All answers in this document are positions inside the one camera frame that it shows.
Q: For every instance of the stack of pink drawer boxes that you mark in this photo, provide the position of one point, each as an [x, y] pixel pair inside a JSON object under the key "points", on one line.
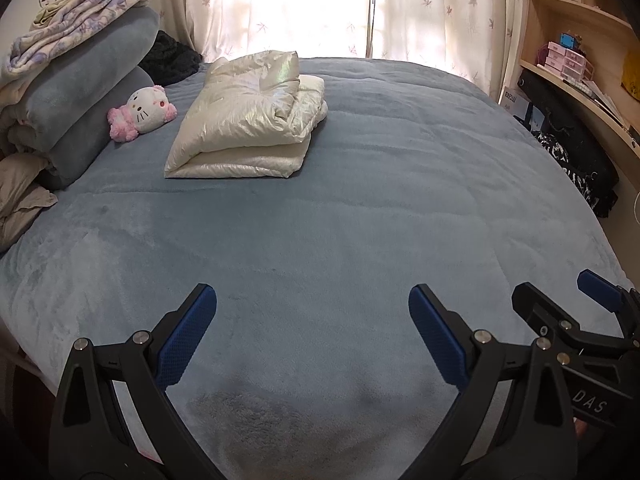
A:
{"points": [[567, 60]]}

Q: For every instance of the blue-grey bed blanket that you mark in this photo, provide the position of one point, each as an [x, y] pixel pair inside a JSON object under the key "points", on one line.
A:
{"points": [[325, 200]]}

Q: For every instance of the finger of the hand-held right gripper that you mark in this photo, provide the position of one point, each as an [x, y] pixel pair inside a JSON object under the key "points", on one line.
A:
{"points": [[532, 302], [600, 290]]}

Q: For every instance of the papers on shelf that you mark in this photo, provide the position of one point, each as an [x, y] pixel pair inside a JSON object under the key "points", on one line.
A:
{"points": [[600, 97]]}

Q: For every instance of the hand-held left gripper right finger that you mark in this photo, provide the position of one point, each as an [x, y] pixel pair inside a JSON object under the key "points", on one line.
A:
{"points": [[440, 340]]}

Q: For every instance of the pink white cat plush toy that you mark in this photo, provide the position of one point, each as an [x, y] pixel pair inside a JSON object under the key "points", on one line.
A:
{"points": [[145, 107]]}

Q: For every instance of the person's right hand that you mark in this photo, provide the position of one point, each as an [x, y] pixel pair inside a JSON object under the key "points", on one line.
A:
{"points": [[581, 430]]}

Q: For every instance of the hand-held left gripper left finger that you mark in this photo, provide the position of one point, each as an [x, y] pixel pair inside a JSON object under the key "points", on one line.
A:
{"points": [[187, 340]]}

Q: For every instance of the wooden bookshelf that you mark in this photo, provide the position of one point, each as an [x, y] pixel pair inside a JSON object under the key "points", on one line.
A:
{"points": [[560, 15]]}

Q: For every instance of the black knitted cloth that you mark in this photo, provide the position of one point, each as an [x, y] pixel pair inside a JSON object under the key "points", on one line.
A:
{"points": [[170, 60]]}

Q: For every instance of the stacked grey pillows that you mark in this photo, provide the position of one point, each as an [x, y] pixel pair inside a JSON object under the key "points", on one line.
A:
{"points": [[95, 70]]}

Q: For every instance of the yellow bag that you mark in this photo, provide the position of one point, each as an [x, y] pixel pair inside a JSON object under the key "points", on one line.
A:
{"points": [[631, 67]]}

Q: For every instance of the blue gadget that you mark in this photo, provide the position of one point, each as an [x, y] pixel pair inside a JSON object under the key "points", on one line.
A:
{"points": [[567, 39]]}

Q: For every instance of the grey-beige pillow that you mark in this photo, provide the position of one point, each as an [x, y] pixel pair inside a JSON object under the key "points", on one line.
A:
{"points": [[17, 195]]}

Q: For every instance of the long black bag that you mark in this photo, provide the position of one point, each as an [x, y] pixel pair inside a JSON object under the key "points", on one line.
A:
{"points": [[565, 120]]}

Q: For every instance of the white blue cardboard box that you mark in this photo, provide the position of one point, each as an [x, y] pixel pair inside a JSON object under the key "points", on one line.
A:
{"points": [[512, 100]]}

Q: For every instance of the white leaf-print curtain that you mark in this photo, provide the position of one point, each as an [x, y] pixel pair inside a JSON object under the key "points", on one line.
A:
{"points": [[440, 15], [260, 5]]}

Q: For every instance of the white puffer jacket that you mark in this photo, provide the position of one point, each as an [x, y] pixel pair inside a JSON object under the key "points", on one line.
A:
{"points": [[240, 110]]}

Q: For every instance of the black white patterned cloth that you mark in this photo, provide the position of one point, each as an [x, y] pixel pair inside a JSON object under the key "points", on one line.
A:
{"points": [[555, 147]]}

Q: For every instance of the floral folded blanket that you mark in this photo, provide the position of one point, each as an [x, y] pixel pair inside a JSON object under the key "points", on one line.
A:
{"points": [[90, 10]]}

